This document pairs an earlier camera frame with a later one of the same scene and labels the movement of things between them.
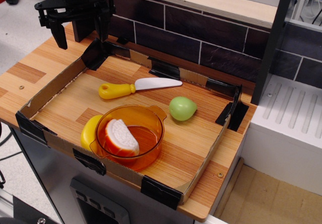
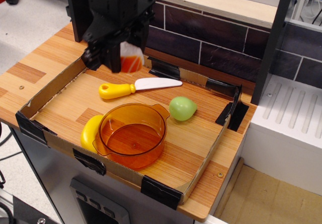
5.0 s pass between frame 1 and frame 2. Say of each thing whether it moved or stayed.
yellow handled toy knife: stayed
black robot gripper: moved
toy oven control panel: stayed
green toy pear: stayed
